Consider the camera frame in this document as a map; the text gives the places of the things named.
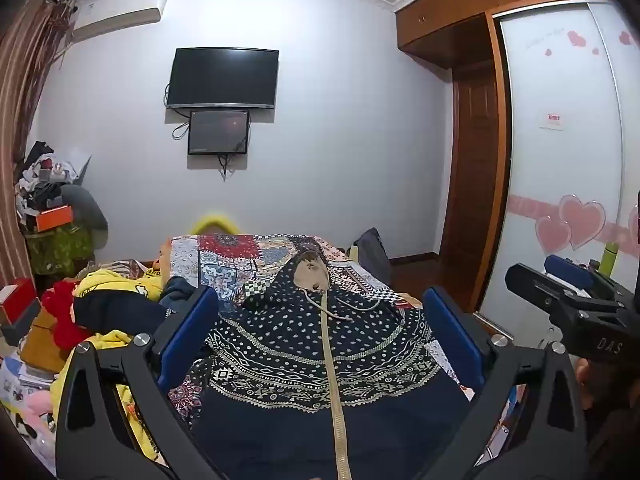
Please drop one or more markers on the navy patterned hooded garment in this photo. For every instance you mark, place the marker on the navy patterned hooded garment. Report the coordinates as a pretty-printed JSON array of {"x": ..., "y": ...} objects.
[{"x": 300, "y": 340}]

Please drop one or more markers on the red box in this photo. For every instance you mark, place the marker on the red box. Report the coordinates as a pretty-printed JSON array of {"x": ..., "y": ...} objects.
[{"x": 17, "y": 300}]

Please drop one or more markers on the wooden wardrobe cabinet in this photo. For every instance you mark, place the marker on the wooden wardrobe cabinet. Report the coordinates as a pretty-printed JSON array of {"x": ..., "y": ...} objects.
[{"x": 440, "y": 10}]

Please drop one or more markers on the large black television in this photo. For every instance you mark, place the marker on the large black television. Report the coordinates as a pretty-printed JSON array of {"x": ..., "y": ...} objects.
[{"x": 222, "y": 77}]

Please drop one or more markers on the white air conditioner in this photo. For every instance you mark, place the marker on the white air conditioner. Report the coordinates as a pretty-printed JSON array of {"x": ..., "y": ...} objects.
[{"x": 120, "y": 10}]

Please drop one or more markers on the pile of clutter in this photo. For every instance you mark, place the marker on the pile of clutter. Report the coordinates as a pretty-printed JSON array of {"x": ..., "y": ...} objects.
[{"x": 45, "y": 180}]

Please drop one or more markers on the striped brown curtain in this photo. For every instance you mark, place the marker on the striped brown curtain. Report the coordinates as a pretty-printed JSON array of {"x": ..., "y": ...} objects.
[{"x": 20, "y": 110}]

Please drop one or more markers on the green bottle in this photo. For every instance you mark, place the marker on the green bottle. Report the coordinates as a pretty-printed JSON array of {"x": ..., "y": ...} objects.
[{"x": 610, "y": 260}]

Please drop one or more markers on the green patterned bag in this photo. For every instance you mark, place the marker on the green patterned bag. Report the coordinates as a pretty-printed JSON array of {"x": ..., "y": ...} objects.
[{"x": 57, "y": 250}]

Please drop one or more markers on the brown wooden door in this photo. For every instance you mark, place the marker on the brown wooden door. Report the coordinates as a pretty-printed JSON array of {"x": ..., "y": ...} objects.
[{"x": 472, "y": 160}]

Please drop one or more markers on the pile of papers and toys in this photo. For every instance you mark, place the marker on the pile of papers and toys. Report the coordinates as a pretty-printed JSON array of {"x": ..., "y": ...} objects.
[{"x": 25, "y": 400}]

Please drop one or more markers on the yellow printed garment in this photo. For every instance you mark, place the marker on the yellow printed garment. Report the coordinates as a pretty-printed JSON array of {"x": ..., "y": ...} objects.
[{"x": 125, "y": 285}]

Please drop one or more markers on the dark navy garment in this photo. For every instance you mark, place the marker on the dark navy garment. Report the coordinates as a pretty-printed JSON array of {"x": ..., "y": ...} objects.
[{"x": 120, "y": 312}]

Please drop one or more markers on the red cloth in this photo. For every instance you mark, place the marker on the red cloth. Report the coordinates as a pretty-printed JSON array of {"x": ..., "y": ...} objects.
[{"x": 62, "y": 315}]

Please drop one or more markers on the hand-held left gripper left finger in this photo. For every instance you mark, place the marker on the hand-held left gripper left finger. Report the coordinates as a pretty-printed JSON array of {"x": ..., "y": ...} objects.
[{"x": 200, "y": 320}]

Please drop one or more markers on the blue denim garment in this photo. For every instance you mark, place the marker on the blue denim garment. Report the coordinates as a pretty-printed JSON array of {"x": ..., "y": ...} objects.
[{"x": 177, "y": 292}]

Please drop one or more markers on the yellow cloth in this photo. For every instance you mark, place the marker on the yellow cloth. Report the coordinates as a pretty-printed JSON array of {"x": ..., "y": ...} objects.
[{"x": 215, "y": 222}]

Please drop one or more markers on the orange box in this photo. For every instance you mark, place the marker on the orange box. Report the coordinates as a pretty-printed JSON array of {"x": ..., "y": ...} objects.
[{"x": 55, "y": 218}]

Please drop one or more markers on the grey cushion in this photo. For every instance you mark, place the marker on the grey cushion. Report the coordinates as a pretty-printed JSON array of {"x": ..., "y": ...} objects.
[{"x": 90, "y": 210}]

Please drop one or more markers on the grey backpack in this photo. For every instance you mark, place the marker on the grey backpack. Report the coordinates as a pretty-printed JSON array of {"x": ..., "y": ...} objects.
[{"x": 375, "y": 255}]

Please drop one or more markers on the small black monitor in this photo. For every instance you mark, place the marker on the small black monitor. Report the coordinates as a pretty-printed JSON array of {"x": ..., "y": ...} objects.
[{"x": 218, "y": 131}]

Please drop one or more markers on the patchwork bedsheet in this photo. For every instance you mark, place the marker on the patchwork bedsheet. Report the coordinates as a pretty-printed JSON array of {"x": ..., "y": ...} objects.
[{"x": 225, "y": 260}]

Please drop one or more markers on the white sliding door with hearts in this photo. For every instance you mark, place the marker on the white sliding door with hearts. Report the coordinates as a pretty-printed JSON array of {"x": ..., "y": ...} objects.
[{"x": 550, "y": 185}]

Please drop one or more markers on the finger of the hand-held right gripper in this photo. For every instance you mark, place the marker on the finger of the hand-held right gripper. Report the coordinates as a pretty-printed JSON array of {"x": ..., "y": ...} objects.
[
  {"x": 535, "y": 285},
  {"x": 570, "y": 266}
]

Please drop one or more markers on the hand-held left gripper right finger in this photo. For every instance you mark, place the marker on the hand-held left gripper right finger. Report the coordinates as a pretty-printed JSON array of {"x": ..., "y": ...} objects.
[{"x": 450, "y": 330}]

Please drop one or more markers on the person's right hand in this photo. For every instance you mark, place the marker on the person's right hand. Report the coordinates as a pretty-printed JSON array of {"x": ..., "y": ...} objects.
[{"x": 583, "y": 373}]

